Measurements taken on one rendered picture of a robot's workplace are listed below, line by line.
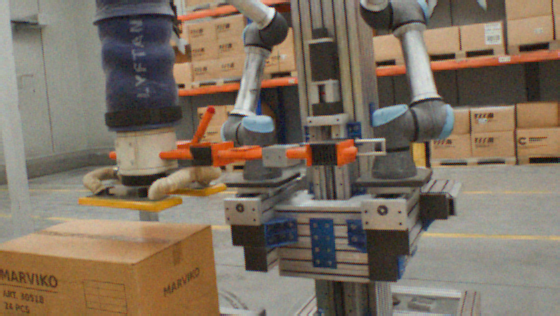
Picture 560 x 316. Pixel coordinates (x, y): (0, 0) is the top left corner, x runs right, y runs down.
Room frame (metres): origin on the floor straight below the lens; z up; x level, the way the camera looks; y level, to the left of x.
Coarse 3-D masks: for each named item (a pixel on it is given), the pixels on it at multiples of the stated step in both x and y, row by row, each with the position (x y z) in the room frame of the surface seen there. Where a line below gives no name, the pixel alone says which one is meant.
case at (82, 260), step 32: (64, 224) 1.86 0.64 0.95; (96, 224) 1.81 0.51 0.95; (128, 224) 1.77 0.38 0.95; (160, 224) 1.72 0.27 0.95; (192, 224) 1.68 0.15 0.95; (0, 256) 1.57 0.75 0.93; (32, 256) 1.49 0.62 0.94; (64, 256) 1.43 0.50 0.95; (96, 256) 1.40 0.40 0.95; (128, 256) 1.38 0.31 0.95; (160, 256) 1.41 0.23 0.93; (192, 256) 1.55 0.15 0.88; (0, 288) 1.58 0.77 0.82; (32, 288) 1.50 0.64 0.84; (64, 288) 1.44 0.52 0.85; (96, 288) 1.38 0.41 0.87; (128, 288) 1.33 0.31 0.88; (160, 288) 1.40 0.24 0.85; (192, 288) 1.53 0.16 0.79
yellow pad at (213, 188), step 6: (198, 186) 1.51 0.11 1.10; (204, 186) 1.50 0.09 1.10; (210, 186) 1.51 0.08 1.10; (216, 186) 1.51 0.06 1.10; (222, 186) 1.52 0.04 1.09; (174, 192) 1.54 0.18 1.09; (180, 192) 1.52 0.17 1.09; (186, 192) 1.50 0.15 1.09; (192, 192) 1.49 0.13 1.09; (198, 192) 1.48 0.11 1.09; (204, 192) 1.46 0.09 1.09; (210, 192) 1.48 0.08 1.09; (216, 192) 1.50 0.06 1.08
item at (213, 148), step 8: (200, 144) 1.39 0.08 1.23; (208, 144) 1.42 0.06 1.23; (216, 144) 1.33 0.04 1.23; (224, 144) 1.35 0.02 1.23; (232, 144) 1.38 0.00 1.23; (192, 152) 1.35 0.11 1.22; (200, 152) 1.33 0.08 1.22; (208, 152) 1.32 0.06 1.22; (216, 152) 1.32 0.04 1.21; (192, 160) 1.35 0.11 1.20; (200, 160) 1.34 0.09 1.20; (208, 160) 1.32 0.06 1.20; (216, 160) 1.32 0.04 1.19; (224, 160) 1.35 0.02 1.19
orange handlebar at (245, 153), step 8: (176, 144) 1.68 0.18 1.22; (184, 144) 1.70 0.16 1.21; (112, 152) 1.60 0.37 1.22; (160, 152) 1.46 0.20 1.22; (168, 152) 1.44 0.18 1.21; (176, 152) 1.42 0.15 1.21; (184, 152) 1.40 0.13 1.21; (224, 152) 1.31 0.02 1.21; (232, 152) 1.30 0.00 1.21; (240, 152) 1.28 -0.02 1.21; (248, 152) 1.27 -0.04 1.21; (256, 152) 1.25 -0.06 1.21; (288, 152) 1.19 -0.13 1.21; (296, 152) 1.18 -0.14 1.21; (304, 152) 1.17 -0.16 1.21; (344, 152) 1.11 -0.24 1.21; (352, 152) 1.11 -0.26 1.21; (232, 160) 1.29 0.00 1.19; (240, 160) 1.28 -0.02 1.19
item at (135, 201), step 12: (108, 192) 1.49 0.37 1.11; (144, 192) 1.40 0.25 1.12; (84, 204) 1.50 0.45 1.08; (96, 204) 1.47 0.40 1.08; (108, 204) 1.43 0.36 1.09; (120, 204) 1.40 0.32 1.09; (132, 204) 1.37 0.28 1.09; (144, 204) 1.34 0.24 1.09; (156, 204) 1.32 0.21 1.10; (168, 204) 1.35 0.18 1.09; (180, 204) 1.38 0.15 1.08
